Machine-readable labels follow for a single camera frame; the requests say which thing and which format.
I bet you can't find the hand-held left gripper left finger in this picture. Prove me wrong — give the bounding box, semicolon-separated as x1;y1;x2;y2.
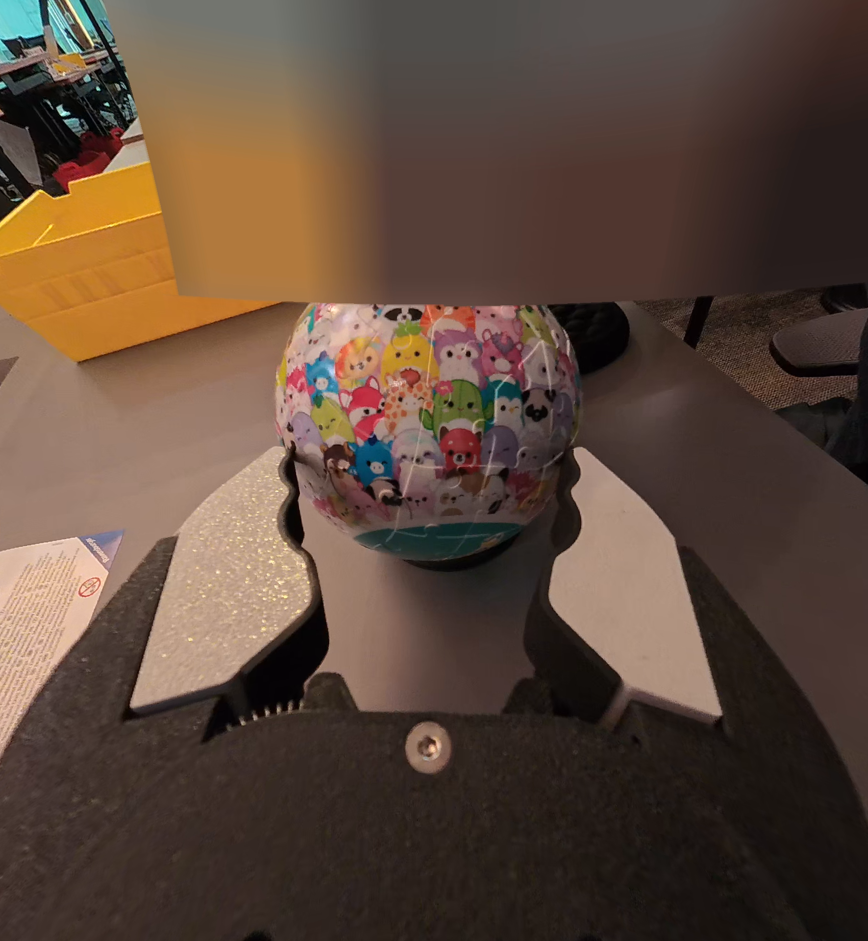
128;445;330;718

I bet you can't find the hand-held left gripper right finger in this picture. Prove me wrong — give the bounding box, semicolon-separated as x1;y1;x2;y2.
525;446;724;729

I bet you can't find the colourful cartoon puzzle ball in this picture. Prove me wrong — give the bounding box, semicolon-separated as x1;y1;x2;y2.
278;303;584;570

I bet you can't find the black round ball stand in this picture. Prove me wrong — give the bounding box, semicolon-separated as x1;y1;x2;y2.
404;547;512;573

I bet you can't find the white instruction leaflet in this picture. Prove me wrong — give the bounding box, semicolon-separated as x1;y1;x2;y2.
0;529;126;839

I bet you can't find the black quilted wrist rest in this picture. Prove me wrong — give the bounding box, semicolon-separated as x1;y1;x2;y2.
547;301;631;377

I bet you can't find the black furniture leg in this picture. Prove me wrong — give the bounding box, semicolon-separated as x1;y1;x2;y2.
684;296;716;348

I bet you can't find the yellow plastic bin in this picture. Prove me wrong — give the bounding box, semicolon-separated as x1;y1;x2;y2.
0;162;280;363

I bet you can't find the black chair armrest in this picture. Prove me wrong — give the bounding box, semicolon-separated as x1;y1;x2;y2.
770;309;868;377

